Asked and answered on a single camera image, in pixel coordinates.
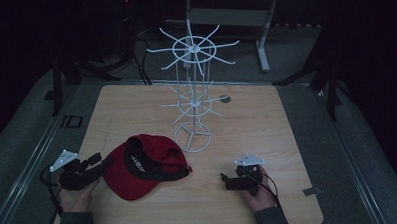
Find white wire hat rack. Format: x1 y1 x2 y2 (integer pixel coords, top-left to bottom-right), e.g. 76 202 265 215
145 18 244 156

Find black floor cables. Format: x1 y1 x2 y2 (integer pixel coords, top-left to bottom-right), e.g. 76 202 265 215
129 35 154 87

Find white metal desk frame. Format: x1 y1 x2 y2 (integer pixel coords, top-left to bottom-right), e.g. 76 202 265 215
185 0 282 76

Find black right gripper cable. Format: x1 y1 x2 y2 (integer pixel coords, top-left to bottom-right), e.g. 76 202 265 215
250 171 286 221

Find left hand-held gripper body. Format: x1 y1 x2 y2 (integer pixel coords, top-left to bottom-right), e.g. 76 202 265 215
48 147 105 192

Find black rectangular floor bracket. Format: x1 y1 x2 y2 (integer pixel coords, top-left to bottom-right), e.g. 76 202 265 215
59 114 84 130

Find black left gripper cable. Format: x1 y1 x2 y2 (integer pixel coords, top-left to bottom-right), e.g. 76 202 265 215
38 166 64 224

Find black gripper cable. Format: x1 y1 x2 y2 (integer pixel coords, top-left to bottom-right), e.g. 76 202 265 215
250 171 286 221
38 166 64 224

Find black metal stand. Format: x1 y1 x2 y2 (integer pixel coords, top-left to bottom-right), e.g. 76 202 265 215
272 51 344 124
48 53 124 117

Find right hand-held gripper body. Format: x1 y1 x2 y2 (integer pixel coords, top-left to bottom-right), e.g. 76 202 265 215
225 152 267 197

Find red baseball cap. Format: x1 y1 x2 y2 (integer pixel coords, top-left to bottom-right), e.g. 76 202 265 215
101 131 195 202

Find person's left hand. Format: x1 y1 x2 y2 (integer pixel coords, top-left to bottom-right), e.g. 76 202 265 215
57 177 103 215

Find grey tape strip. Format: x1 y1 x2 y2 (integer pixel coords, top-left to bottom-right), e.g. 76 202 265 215
301 186 324 197

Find person's right hand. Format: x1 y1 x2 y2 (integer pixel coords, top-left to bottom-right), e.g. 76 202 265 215
242 164 278 213

